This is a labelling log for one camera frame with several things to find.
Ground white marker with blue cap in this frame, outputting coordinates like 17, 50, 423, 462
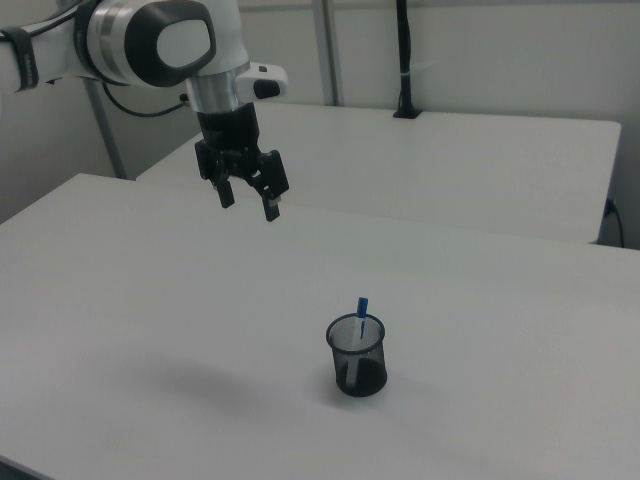
345, 296, 370, 389

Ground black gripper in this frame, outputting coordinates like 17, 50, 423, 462
193, 104, 291, 224

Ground black velcro strap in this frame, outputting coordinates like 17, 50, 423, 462
1, 28, 39, 94

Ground black pole with white tie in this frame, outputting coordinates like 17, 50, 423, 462
392, 0, 423, 120

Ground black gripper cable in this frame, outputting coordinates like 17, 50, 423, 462
101, 79, 190, 118

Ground black mesh pen cup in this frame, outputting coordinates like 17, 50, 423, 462
325, 313, 389, 399

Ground white side table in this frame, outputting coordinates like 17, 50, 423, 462
135, 102, 623, 246

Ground black wall power cable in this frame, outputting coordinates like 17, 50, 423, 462
603, 198, 626, 249

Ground grey metal partition post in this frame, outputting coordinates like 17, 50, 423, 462
313, 0, 347, 107

